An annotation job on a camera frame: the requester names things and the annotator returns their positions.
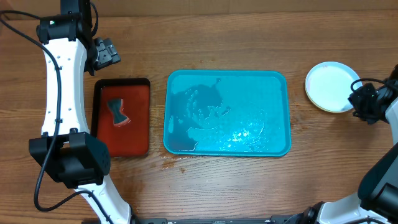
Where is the light blue plate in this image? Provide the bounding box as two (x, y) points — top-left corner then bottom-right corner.
(307, 62), (359, 113)

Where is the green plate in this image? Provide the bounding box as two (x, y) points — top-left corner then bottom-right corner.
(304, 75), (340, 113)

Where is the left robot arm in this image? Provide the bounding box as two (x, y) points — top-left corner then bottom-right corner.
(29, 9), (133, 223)

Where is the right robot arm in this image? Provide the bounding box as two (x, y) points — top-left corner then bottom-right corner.
(290, 78), (397, 223)

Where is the black tray with red liquid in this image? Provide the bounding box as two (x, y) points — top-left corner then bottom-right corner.
(91, 78), (150, 157)

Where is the blue plastic tray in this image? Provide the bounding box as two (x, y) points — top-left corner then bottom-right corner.
(163, 70), (292, 157)

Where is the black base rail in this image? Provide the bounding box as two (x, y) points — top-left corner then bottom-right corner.
(131, 213), (303, 224)

